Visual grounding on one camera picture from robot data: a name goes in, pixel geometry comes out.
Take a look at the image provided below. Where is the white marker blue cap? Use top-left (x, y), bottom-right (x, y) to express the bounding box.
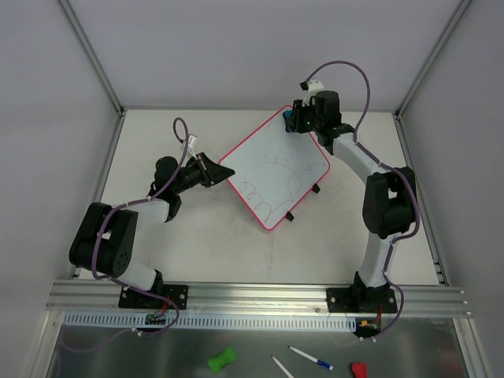
top-left (287, 346), bottom-right (334, 371)

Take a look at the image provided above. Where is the white slotted cable duct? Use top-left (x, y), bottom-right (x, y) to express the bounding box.
top-left (62, 312), bottom-right (357, 332)

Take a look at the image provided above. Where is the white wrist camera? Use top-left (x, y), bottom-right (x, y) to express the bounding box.
top-left (187, 134), bottom-right (198, 158)
top-left (300, 80), bottom-right (324, 106)

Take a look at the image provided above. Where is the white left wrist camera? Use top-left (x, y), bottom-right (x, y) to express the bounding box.
top-left (187, 134), bottom-right (198, 158)

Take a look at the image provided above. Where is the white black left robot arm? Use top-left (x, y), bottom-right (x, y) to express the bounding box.
top-left (69, 153), bottom-right (235, 307)

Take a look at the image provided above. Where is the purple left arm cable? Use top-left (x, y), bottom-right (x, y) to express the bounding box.
top-left (90, 117), bottom-right (190, 281)

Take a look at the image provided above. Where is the black whiteboard stand clip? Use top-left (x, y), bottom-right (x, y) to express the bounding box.
top-left (312, 183), bottom-right (321, 194)
top-left (285, 212), bottom-right (295, 222)

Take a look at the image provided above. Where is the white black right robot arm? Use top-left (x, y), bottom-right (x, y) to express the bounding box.
top-left (283, 90), bottom-right (418, 313)

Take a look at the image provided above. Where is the white marker red tip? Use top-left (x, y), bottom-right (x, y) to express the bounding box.
top-left (271, 355), bottom-right (294, 378)

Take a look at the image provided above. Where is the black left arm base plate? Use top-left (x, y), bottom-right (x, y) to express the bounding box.
top-left (118, 284), bottom-right (189, 310)

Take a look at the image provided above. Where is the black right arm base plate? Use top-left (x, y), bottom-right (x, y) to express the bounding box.
top-left (326, 285), bottom-right (398, 314)

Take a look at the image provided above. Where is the aluminium mounting rail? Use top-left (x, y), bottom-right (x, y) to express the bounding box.
top-left (45, 280), bottom-right (473, 318)

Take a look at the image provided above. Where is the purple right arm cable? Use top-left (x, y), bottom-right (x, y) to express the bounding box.
top-left (306, 60), bottom-right (421, 276)

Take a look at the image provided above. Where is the green bone shaped toy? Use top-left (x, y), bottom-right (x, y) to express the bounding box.
top-left (207, 346), bottom-right (237, 374)

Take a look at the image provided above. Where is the red toy piece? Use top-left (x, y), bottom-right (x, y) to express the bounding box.
top-left (350, 362), bottom-right (368, 378)

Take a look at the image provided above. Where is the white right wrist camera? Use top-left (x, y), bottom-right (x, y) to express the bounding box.
top-left (300, 80), bottom-right (324, 106)

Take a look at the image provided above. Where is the blue whiteboard eraser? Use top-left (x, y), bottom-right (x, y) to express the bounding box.
top-left (283, 110), bottom-right (296, 133)

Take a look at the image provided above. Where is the pink framed whiteboard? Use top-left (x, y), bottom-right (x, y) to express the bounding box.
top-left (218, 105), bottom-right (331, 231)

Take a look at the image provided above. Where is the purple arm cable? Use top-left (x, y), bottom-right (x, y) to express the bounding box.
top-left (306, 60), bottom-right (421, 276)
top-left (90, 117), bottom-right (190, 281)

